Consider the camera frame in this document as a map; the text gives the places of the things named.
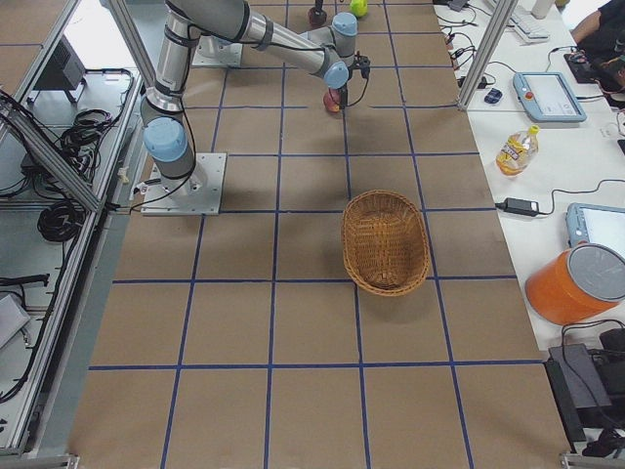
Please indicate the black power adapter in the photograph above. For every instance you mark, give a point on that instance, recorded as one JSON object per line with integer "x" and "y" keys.
{"x": 522, "y": 207}

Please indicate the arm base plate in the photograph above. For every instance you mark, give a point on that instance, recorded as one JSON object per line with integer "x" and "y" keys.
{"x": 200, "y": 195}
{"x": 214, "y": 52}

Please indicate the aluminium frame post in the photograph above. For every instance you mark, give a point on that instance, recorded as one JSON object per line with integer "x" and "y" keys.
{"x": 493, "y": 32}

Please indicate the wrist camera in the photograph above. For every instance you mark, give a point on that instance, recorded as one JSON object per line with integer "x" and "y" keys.
{"x": 361, "y": 63}

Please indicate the dark blue checkered pouch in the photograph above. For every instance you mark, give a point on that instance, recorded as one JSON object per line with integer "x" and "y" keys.
{"x": 493, "y": 96}

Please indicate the blue teach pendant far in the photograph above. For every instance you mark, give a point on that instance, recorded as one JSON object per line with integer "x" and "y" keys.
{"x": 547, "y": 97}

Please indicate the wicker basket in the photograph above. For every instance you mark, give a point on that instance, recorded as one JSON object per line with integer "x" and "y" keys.
{"x": 385, "y": 246}

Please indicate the blue teach pendant near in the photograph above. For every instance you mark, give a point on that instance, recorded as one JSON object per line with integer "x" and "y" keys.
{"x": 597, "y": 224}

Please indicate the orange cylindrical container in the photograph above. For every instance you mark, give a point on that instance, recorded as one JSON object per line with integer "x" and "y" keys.
{"x": 582, "y": 282}

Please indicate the aluminium side frame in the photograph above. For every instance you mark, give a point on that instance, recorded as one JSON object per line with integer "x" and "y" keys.
{"x": 70, "y": 97}

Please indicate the orange juice bottle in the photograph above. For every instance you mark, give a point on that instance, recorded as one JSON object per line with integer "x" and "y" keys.
{"x": 518, "y": 151}

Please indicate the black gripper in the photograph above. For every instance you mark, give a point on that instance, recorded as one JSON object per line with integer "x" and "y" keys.
{"x": 343, "y": 97}

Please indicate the green apple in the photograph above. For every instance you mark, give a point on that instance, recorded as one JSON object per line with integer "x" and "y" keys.
{"x": 359, "y": 8}

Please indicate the black equipment box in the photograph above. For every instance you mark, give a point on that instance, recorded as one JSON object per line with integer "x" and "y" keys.
{"x": 578, "y": 390}

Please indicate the dark red apple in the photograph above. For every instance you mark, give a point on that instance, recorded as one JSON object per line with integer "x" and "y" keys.
{"x": 317, "y": 17}

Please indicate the blue teach pendant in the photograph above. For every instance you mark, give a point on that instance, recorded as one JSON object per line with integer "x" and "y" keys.
{"x": 597, "y": 224}
{"x": 547, "y": 97}

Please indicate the white keyboard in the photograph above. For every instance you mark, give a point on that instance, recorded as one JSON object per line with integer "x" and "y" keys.
{"x": 527, "y": 27}

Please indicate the person in dark clothes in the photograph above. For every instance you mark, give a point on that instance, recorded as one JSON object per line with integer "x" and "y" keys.
{"x": 601, "y": 36}

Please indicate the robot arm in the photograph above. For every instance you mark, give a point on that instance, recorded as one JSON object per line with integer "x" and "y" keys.
{"x": 328, "y": 52}
{"x": 265, "y": 109}

